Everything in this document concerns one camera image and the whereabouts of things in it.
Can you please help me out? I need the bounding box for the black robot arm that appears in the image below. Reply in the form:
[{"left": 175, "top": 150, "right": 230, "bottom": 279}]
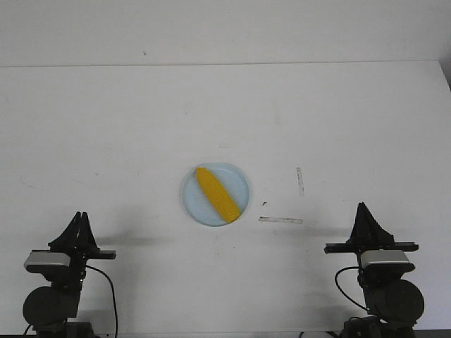
[
  {"left": 324, "top": 202, "right": 425, "bottom": 337},
  {"left": 23, "top": 211, "right": 119, "bottom": 337}
]

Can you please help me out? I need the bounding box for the clear tape strip on table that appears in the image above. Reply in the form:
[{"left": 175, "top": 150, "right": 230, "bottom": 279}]
[{"left": 259, "top": 216, "right": 303, "bottom": 224}]

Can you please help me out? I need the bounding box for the black camera cable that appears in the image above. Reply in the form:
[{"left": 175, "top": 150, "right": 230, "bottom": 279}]
[
  {"left": 334, "top": 266, "right": 369, "bottom": 313},
  {"left": 85, "top": 265, "right": 119, "bottom": 337}
]

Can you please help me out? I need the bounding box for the white object at bottom edge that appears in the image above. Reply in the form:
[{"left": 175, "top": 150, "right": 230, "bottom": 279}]
[{"left": 298, "top": 331, "right": 335, "bottom": 338}]

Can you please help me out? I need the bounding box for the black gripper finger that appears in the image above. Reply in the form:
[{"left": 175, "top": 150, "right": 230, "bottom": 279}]
[
  {"left": 48, "top": 211, "right": 80, "bottom": 251},
  {"left": 362, "top": 203, "right": 394, "bottom": 243},
  {"left": 346, "top": 202, "right": 366, "bottom": 244},
  {"left": 75, "top": 212, "right": 100, "bottom": 252}
]

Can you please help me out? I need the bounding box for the light blue round plate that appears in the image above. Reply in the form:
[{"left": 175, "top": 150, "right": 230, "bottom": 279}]
[{"left": 181, "top": 163, "right": 250, "bottom": 227}]

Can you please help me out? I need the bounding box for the yellow corn cob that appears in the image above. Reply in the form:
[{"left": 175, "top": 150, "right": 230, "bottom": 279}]
[{"left": 195, "top": 167, "right": 241, "bottom": 223}]

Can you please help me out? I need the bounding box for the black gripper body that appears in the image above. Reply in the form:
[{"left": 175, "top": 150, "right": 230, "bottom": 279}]
[
  {"left": 324, "top": 242, "right": 419, "bottom": 271},
  {"left": 68, "top": 250, "right": 116, "bottom": 287}
]

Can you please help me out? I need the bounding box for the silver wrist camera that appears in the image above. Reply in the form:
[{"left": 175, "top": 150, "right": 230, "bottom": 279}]
[
  {"left": 24, "top": 250, "right": 70, "bottom": 273},
  {"left": 360, "top": 250, "right": 415, "bottom": 273}
]

